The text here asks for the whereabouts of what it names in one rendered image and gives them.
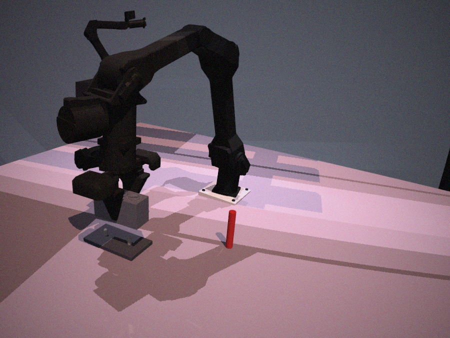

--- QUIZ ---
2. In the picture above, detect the dark red peg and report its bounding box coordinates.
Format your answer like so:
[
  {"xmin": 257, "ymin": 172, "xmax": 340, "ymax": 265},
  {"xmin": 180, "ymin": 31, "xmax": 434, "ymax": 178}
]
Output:
[{"xmin": 225, "ymin": 210, "xmax": 237, "ymax": 249}]

